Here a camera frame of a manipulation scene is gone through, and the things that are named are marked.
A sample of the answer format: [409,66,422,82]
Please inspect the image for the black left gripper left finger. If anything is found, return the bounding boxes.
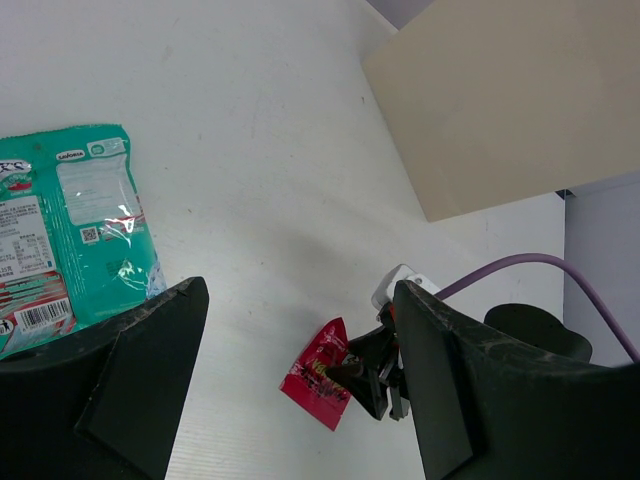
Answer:
[1,277,209,479]

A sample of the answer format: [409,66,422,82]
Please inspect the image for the cream paper bag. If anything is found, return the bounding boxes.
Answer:
[363,1,639,221]

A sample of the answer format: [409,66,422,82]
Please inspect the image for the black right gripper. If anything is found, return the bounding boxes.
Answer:
[329,304,410,420]

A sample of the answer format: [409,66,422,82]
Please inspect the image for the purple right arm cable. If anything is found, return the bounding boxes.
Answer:
[437,253,640,361]

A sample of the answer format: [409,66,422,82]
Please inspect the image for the red candy packet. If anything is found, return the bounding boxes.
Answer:
[279,317,351,431]

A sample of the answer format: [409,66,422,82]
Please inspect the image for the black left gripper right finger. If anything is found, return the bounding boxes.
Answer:
[394,281,639,479]

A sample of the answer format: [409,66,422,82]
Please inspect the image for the teal snack bag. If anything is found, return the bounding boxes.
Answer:
[1,124,167,357]

